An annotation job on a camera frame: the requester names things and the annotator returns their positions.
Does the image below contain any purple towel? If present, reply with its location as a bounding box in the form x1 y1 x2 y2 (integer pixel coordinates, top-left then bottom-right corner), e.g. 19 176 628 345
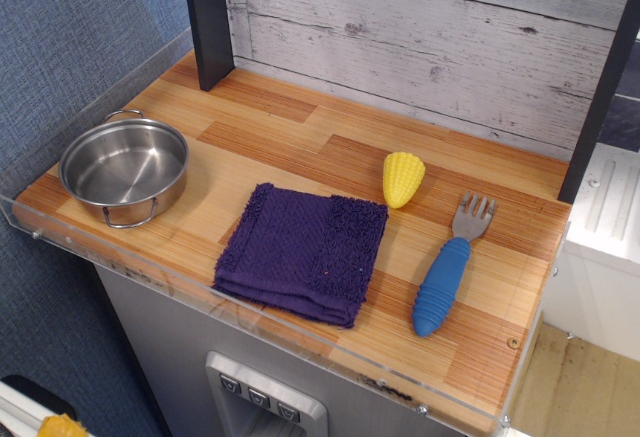
213 183 388 328

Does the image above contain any yellow toy corn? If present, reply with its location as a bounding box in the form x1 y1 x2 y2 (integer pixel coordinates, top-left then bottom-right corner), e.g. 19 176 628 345
383 152 426 209

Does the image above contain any stainless steel pot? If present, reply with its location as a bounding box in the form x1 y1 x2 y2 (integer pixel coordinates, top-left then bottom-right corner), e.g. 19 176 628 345
58 109 190 229

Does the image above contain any grey toy fridge cabinet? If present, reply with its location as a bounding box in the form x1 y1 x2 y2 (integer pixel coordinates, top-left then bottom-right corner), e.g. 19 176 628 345
98 268 457 436

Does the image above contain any silver dispenser panel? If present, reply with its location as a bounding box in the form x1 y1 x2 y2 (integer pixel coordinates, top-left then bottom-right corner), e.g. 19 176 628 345
205 351 329 436

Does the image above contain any clear acrylic edge guard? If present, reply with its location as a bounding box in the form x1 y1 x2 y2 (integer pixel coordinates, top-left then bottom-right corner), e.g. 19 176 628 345
1 33 569 436

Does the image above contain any yellow tape object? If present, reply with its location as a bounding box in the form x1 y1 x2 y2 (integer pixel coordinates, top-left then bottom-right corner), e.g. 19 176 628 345
36 414 90 437

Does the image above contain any blue handled fork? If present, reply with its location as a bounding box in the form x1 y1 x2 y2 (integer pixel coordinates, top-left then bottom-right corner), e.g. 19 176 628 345
412 192 497 337

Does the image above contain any black left post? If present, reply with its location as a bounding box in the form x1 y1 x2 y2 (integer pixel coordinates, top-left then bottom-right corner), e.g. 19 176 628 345
187 0 235 91

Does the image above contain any black post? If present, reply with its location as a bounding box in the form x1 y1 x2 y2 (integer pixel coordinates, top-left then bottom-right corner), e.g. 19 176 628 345
557 0 639 204
187 0 235 91

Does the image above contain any black right post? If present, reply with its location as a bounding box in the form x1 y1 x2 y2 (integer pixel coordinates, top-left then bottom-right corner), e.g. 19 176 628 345
557 0 639 204

